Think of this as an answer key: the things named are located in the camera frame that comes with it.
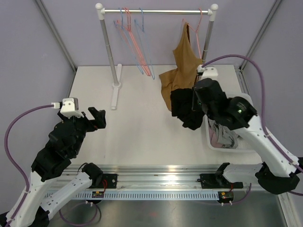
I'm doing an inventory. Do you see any pink tank top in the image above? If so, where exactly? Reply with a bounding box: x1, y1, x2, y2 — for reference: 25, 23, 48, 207
209, 129, 223, 148

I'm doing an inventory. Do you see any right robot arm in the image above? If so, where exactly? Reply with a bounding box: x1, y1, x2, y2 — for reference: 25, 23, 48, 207
193, 78, 303, 195

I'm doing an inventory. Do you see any white slotted cable duct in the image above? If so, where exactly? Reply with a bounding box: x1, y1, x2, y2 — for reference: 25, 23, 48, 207
42, 191, 220, 201

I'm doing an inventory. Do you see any white and metal clothes rack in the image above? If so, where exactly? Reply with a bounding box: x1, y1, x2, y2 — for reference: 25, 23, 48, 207
95, 3, 218, 110

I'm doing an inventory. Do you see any black tank top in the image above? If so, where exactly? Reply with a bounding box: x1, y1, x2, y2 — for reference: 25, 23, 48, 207
170, 88, 204, 131

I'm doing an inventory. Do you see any brown tank top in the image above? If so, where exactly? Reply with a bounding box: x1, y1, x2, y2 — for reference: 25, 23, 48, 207
159, 22, 202, 111

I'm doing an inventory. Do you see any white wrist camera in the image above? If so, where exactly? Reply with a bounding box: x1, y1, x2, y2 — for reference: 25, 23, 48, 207
51, 97, 84, 119
197, 65, 219, 81

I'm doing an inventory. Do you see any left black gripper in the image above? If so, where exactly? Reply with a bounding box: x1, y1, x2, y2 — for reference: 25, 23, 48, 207
59, 107, 106, 156

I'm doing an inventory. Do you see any blue hanger with black top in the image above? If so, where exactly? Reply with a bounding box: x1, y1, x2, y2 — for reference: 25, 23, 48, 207
134, 8, 155, 80

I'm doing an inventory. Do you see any grey tank top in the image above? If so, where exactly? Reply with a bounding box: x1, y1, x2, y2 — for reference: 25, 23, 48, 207
208, 119, 238, 148

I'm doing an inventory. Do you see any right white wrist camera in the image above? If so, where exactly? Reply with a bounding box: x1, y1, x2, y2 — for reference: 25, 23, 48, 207
197, 65, 219, 81

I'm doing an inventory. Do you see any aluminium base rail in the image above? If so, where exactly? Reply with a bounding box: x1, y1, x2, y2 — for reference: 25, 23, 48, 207
32, 165, 289, 191

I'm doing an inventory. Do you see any light blue hanger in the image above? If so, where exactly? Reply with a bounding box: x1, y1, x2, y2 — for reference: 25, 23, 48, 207
113, 7, 144, 75

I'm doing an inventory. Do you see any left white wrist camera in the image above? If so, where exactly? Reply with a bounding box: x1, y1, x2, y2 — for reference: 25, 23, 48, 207
51, 97, 84, 119

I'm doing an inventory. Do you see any pink hanger with brown top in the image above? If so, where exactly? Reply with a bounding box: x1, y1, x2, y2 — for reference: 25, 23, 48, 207
175, 9, 203, 73

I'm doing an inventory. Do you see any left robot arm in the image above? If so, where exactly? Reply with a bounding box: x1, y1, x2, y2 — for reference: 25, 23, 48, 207
0, 107, 106, 227

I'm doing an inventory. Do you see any white plastic basket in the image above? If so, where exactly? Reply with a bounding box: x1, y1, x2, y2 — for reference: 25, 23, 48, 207
204, 92, 255, 153

